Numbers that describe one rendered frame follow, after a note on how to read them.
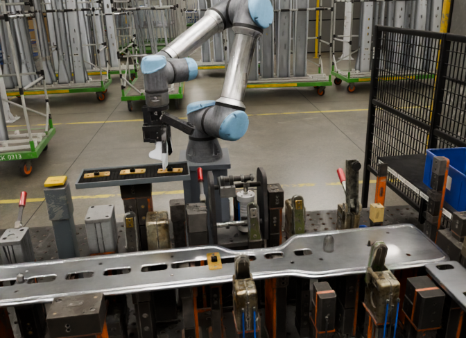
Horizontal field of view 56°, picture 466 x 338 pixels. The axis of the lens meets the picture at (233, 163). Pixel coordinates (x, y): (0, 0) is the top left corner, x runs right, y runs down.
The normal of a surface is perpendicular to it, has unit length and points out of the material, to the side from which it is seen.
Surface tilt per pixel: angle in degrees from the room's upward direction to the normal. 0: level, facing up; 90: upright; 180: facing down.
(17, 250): 90
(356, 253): 0
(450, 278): 0
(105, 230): 90
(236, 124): 97
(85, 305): 0
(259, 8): 83
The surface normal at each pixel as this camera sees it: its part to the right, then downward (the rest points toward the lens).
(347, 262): -0.03, -0.94
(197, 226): 0.14, 0.34
